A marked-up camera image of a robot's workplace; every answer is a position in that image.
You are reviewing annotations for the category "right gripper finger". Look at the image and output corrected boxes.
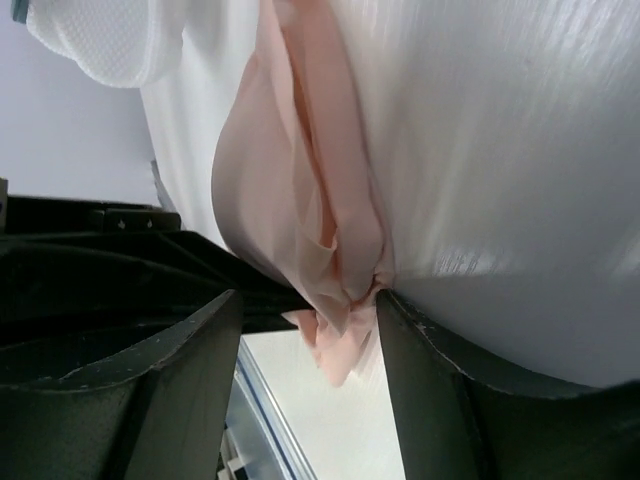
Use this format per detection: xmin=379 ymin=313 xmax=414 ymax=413
xmin=376 ymin=291 xmax=639 ymax=479

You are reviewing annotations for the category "aluminium front rail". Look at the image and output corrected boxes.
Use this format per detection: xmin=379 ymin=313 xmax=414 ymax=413
xmin=217 ymin=340 xmax=316 ymax=480

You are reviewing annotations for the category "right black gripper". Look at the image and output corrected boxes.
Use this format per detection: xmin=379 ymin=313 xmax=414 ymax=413
xmin=1 ymin=195 xmax=305 ymax=479

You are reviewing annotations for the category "pink beige bra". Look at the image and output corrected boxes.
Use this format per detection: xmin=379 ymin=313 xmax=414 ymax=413
xmin=211 ymin=1 xmax=394 ymax=386

